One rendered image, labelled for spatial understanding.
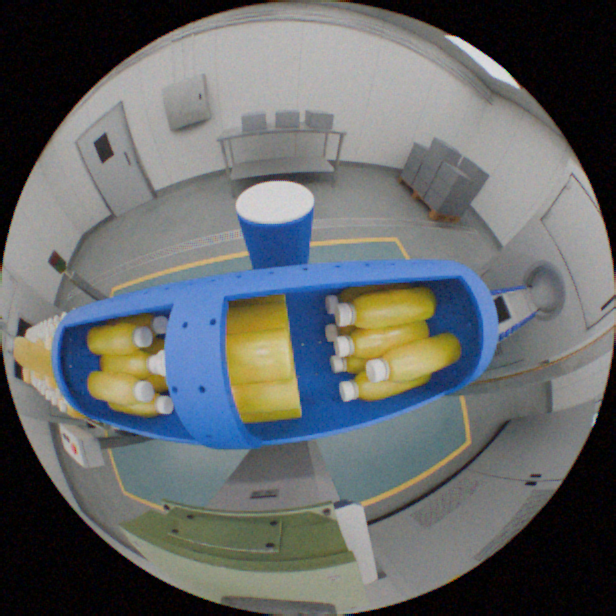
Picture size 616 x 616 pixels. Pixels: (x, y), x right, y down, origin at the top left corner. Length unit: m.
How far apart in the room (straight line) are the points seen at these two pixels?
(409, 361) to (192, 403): 0.30
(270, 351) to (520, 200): 4.90
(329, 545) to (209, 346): 0.24
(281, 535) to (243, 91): 3.58
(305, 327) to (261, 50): 3.49
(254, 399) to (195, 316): 0.14
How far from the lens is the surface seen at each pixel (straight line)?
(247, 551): 0.25
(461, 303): 0.40
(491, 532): 1.67
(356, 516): 0.33
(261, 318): 0.26
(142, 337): 0.40
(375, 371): 0.30
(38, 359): 0.63
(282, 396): 0.26
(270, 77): 3.41
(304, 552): 0.24
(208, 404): 0.19
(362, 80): 3.76
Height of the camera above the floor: 1.39
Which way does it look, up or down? 66 degrees down
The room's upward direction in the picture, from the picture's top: 9 degrees clockwise
